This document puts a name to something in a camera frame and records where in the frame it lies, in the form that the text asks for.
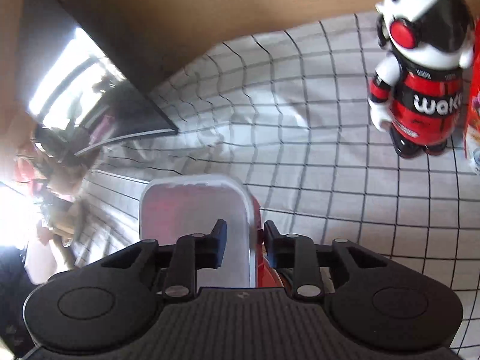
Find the black computer monitor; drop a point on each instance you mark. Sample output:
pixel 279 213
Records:
pixel 93 82

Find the panda figurine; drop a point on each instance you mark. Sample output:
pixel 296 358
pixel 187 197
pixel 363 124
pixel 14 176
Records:
pixel 423 112

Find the red cereal bag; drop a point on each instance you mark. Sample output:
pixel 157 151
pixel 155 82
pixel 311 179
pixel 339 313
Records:
pixel 474 120

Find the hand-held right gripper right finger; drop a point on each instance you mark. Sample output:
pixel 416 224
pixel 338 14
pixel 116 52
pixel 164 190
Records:
pixel 268 238

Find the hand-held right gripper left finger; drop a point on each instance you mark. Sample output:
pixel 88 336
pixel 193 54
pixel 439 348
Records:
pixel 221 236

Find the red rectangular dish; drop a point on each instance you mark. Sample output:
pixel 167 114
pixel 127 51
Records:
pixel 187 202

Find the white checked tablecloth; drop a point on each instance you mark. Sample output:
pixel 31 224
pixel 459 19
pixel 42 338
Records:
pixel 300 138

